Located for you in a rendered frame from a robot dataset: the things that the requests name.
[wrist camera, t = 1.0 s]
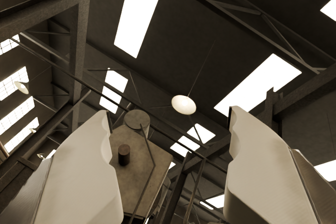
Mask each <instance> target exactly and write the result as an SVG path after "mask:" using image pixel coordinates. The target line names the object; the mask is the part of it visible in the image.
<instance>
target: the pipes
mask: <svg viewBox="0 0 336 224"><path fill-rule="evenodd" d="M9 39H10V40H11V41H13V42H15V43H16V44H18V45H20V46H21V47H23V48H24V49H26V50H28V51H29V52H31V53H32V54H34V55H36V56H37V57H39V58H40V59H42V60H44V61H45V62H47V63H48V64H50V65H52V66H53V67H55V68H56V69H58V70H60V71H61V72H63V73H64V74H66V75H68V76H69V77H71V78H72V79H74V80H76V81H77V82H79V83H80V84H82V85H84V86H85V87H87V88H89V89H90V90H92V91H93V92H95V93H97V94H98V95H100V96H101V97H103V98H105V99H106V100H108V101H109V102H111V103H113V104H114V105H116V106H117V107H119V108H121V109H122V110H124V111H125V112H127V113H128V112H129V111H130V110H128V109H127V108H125V107H124V106H122V105H120V104H119V103H117V102H116V101H114V100H112V99H111V98H109V97H107V96H106V95H104V94H103V93H101V92H99V91H98V90H96V89H95V88H93V87H91V86H90V85H88V84H87V83H85V82H83V81H82V80H80V79H79V78H77V77H75V76H74V75H72V74H71V73H69V72H67V71H66V70H64V69H63V68H61V67H59V66H58V65H56V64H55V63H53V62H51V61H50V60H48V59H47V58H45V57H43V56H42V55H40V54H39V53H37V52H35V51H34V50H32V49H31V48H29V47H27V46H26V45H24V44H23V43H21V42H19V41H18V40H16V39H15V38H13V37H11V38H9ZM149 126H150V127H151V128H153V129H154V130H156V131H158V132H159V133H161V134H162V135H164V136H166V137H167V138H169V139H170V140H172V141H174V142H175V143H177V144H178V145H180V146H182V147H183V148H185V149H186V150H188V151H190V152H191V153H193V154H194V155H196V156H198V157H199V158H201V159H202V163H201V166H200V169H199V172H198V176H197V179H196V182H195V185H194V188H193V192H192V195H191V198H190V201H189V205H188V208H187V211H186V214H185V217H184V221H183V224H187V222H188V218H189V215H190V212H191V208H192V205H193V202H194V198H195V195H196V191H197V188H198V185H199V181H200V178H201V175H202V171H203V168H204V165H205V162H207V163H209V164H210V165H212V166H214V167H215V168H217V169H218V170H220V171H222V172H223V173H225V174H227V173H228V172H227V171H226V170H224V169H223V168H221V167H220V166H218V165H216V164H215V163H213V162H212V161H210V160H208V159H207V158H205V157H204V156H202V155H200V154H199V153H197V152H196V151H194V150H192V149H191V148H189V147H188V146H186V145H184V144H183V143H181V142H180V141H178V140H176V139H175V138H173V137H172V136H170V135H168V134H167V133H165V132H164V131H162V130H160V129H159V128H157V127H156V126H154V125H152V124H151V123H150V124H149ZM0 150H1V151H2V153H3V154H4V156H5V157H6V158H8V157H9V154H8V153H7V151H6V149H5V148H4V146H3V145H2V143H1V142H0Z"/></svg>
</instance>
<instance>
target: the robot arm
mask: <svg viewBox="0 0 336 224"><path fill-rule="evenodd" d="M227 129H228V130H229V131H230V133H231V140H230V148H229V153H230V155H231V156H232V158H233V161H231V162H230V163H229V165H228V170H227V177H226V184H225V191H224V202H223V215H224V217H225V218H226V220H227V221H228V222H229V223H230V224H336V190H335V189H334V188H333V187H332V186H331V184H330V183H329V182H328V181H327V180H326V179H325V178H324V177H323V176H322V175H321V174H320V173H319V172H318V170H317V169H316V168H315V167H314V166H313V165H312V164H311V163H310V162H309V161H308V160H307V159H306V157H305V156H304V155H303V154H302V153H301V152H300V151H299V150H298V149H291V148H290V147H289V146H288V145H287V144H286V143H285V142H284V140H283V139H282V138H281V137H280V136H278V135H277V134H276V133H275V132H274V131H273V130H272V129H271V128H269V127H268V126H267V125H265V124H264V123H263V122H261V121H260V120H258V119H257V118H256V117H254V116H253V115H251V114H250V113H248V112H247V111H246V110H244V109H243V108H241V107H240V106H238V105H233V106H229V109H228V118H227ZM112 133H113V130H112V125H111V119H110V114H109V110H100V111H98V112H97V113H96V114H95V115H93V116H92V117H91V118H90V119H89V120H87V121H86V122H85V123H84V124H83V125H81V126H80V127H79V128H78V129H76V130H75V131H74V132H73V133H72V134H71V135H70V136H69V137H68V138H67V139H66V140H65V141H64V142H63V143H62V144H61V145H60V146H59V147H58V148H57V150H56V151H55V152H54V154H53V155H52V156H51V157H50V158H45V159H43V160H42V162H41V163H40V164H39V165H38V167H37V168H36V169H35V170H34V172H33V173H32V174H31V176H30V177H29V178H28V179H27V181H26V182H25V183H24V184H23V186H22V187H21V188H20V190H19V191H18V192H17V193H16V195H15V196H14V197H13V198H12V200H11V201H10V202H9V204H8V205H7V206H6V207H5V209H4V210H3V211H2V212H1V214H0V224H121V223H122V221H123V218H124V213H123V207H122V200H121V195H120V190H119V185H118V180H117V175H116V171H115V168H114V167H113V166H111V165H110V164H109V162H110V160H111V159H112V151H111V146H110V141H109V137H110V135H111V134H112Z"/></svg>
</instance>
